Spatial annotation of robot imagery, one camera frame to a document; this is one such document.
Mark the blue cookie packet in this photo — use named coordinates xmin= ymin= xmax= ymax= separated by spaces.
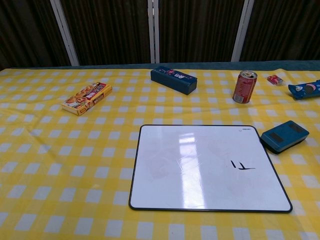
xmin=287 ymin=79 xmax=320 ymax=101

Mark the red drink can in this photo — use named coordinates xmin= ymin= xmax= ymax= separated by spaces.
xmin=232 ymin=69 xmax=258 ymax=104

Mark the yellow snack box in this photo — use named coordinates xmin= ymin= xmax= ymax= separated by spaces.
xmin=61 ymin=81 xmax=113 ymax=117

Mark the yellow white checkered tablecloth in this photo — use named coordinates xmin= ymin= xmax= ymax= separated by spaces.
xmin=0 ymin=67 xmax=320 ymax=240

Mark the dark fabric partition panel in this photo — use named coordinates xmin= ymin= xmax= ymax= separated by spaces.
xmin=157 ymin=0 xmax=242 ymax=64
xmin=239 ymin=0 xmax=320 ymax=62
xmin=0 ymin=0 xmax=73 ymax=71
xmin=61 ymin=0 xmax=153 ymax=67

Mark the white partition post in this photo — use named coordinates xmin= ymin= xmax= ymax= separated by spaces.
xmin=49 ymin=0 xmax=81 ymax=67
xmin=147 ymin=0 xmax=161 ymax=64
xmin=231 ymin=0 xmax=256 ymax=62

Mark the small black-framed whiteboard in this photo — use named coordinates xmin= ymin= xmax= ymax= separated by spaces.
xmin=128 ymin=124 xmax=293 ymax=214

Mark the whiteboard eraser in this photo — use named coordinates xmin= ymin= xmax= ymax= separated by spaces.
xmin=259 ymin=120 xmax=310 ymax=155

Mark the dark blue pencil box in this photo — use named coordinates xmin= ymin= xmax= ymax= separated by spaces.
xmin=150 ymin=65 xmax=199 ymax=96

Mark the small red candy packet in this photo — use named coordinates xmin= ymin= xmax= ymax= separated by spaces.
xmin=266 ymin=74 xmax=285 ymax=86

